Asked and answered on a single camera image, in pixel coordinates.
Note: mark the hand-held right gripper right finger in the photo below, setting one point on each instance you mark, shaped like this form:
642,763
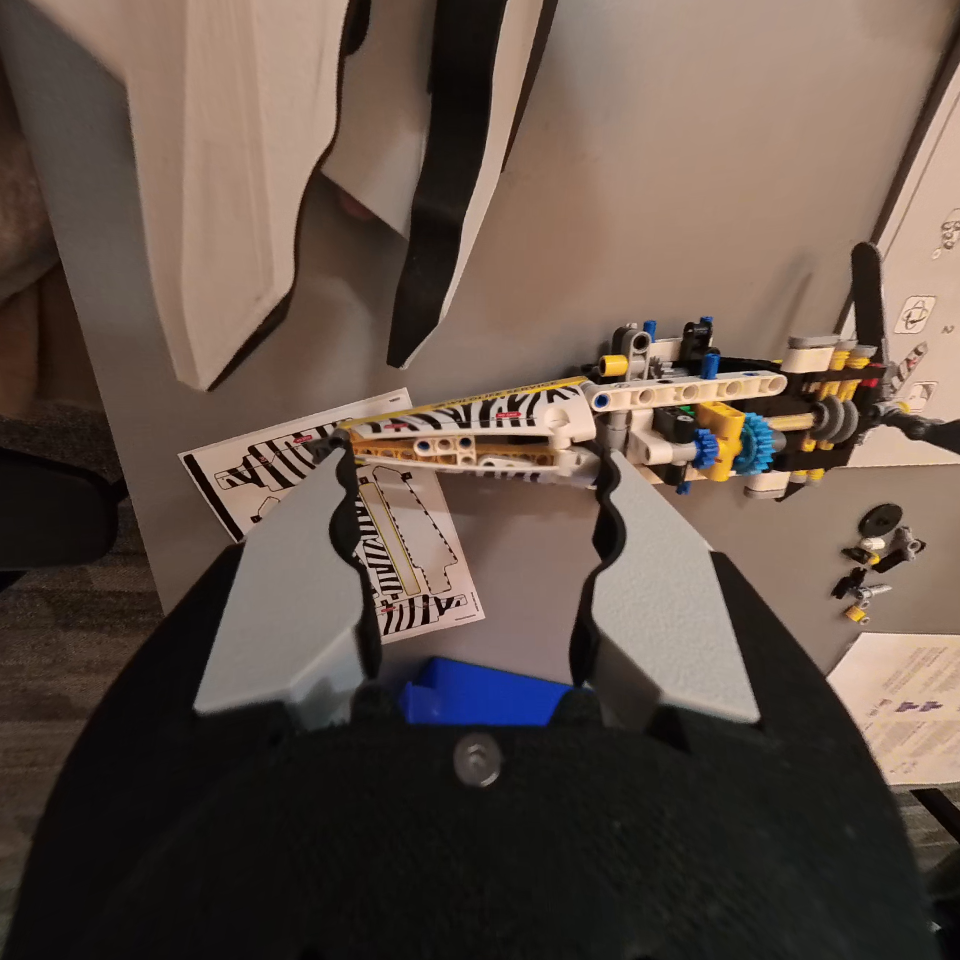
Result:
660,600

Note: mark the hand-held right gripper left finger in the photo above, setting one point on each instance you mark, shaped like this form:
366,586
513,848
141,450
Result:
285,600

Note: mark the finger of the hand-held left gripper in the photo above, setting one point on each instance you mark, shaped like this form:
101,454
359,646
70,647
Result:
225,187
390,112

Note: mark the zebra sticker sheet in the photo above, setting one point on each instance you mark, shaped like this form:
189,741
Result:
247,465

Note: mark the lego plane model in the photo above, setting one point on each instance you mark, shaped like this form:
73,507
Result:
675,420

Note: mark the small cluster of lego pieces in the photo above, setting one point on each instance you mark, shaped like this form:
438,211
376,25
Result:
877,555

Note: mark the lego instruction booklet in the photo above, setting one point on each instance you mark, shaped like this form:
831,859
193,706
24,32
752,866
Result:
930,225

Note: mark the blue plastic bin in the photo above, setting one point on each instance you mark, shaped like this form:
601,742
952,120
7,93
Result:
480,694

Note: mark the black chair armrest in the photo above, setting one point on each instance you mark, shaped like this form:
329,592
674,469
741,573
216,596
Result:
52,510

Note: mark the white printed paper sheet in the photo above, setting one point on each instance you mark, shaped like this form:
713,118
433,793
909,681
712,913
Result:
907,705

